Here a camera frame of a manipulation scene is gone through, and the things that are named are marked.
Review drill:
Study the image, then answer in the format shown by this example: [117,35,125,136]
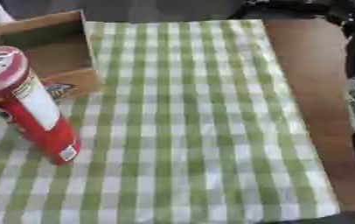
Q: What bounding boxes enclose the tan cardboard box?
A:
[0,9,104,99]

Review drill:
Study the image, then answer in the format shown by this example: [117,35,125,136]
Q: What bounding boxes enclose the dark background object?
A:
[227,0,336,20]

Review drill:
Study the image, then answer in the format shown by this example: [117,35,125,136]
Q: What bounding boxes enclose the red cylindrical snack canister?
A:
[0,45,83,166]

